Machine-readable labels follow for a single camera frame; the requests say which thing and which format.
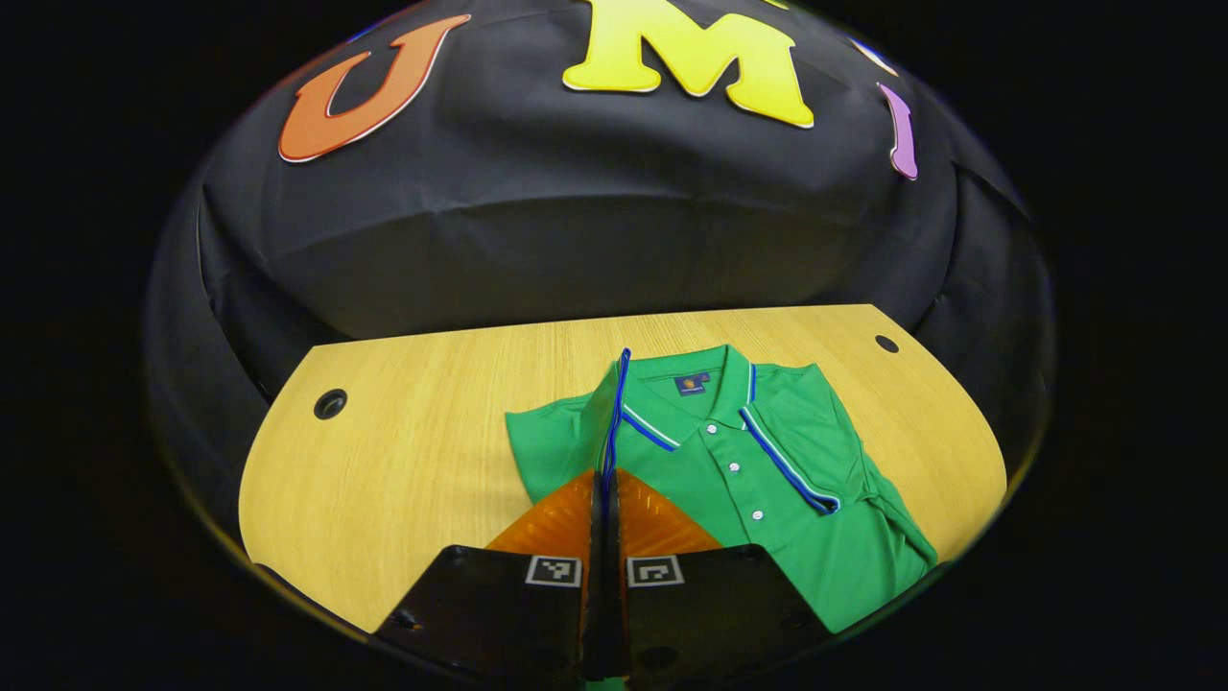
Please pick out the black backdrop cloth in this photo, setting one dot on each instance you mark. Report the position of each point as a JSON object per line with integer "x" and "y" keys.
{"x": 576, "y": 240}

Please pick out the green T-shirt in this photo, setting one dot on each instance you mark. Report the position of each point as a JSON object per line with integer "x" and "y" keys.
{"x": 767, "y": 461}

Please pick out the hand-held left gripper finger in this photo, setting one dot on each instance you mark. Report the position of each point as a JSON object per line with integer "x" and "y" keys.
{"x": 593, "y": 614}
{"x": 617, "y": 614}

